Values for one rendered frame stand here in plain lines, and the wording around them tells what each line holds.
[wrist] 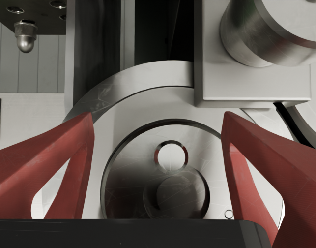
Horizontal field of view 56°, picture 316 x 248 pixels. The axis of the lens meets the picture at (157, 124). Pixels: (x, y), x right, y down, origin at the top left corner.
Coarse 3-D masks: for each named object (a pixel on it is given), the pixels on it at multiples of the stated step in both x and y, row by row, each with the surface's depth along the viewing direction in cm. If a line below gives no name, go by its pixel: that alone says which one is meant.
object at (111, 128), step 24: (144, 96) 16; (168, 96) 16; (192, 96) 16; (96, 120) 16; (120, 120) 16; (144, 120) 16; (168, 120) 16; (192, 120) 16; (216, 120) 16; (96, 144) 16; (120, 144) 16; (96, 168) 16; (96, 192) 16; (264, 192) 16; (96, 216) 16
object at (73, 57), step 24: (72, 0) 18; (96, 0) 24; (120, 0) 41; (72, 24) 18; (96, 24) 24; (120, 24) 42; (72, 48) 18; (96, 48) 24; (72, 72) 17; (96, 72) 24; (72, 96) 17
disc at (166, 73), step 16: (144, 64) 17; (160, 64) 17; (176, 64) 17; (192, 64) 17; (112, 80) 17; (128, 80) 17; (144, 80) 17; (160, 80) 17; (176, 80) 17; (192, 80) 17; (96, 96) 17; (112, 96) 17; (80, 112) 17; (96, 112) 17; (256, 112) 17; (272, 112) 17; (272, 128) 17; (48, 192) 17; (48, 208) 16
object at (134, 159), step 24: (144, 144) 15; (192, 144) 15; (216, 144) 15; (120, 168) 15; (144, 168) 15; (192, 168) 15; (216, 168) 15; (120, 192) 15; (144, 192) 15; (168, 192) 15; (192, 192) 15; (216, 192) 15; (120, 216) 15; (144, 216) 15; (168, 216) 15; (192, 216) 15; (216, 216) 15
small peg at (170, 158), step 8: (160, 144) 12; (168, 144) 12; (176, 144) 12; (160, 152) 12; (168, 152) 12; (176, 152) 12; (184, 152) 12; (160, 160) 12; (168, 160) 12; (176, 160) 12; (184, 160) 12; (160, 168) 12; (168, 168) 12; (176, 168) 12
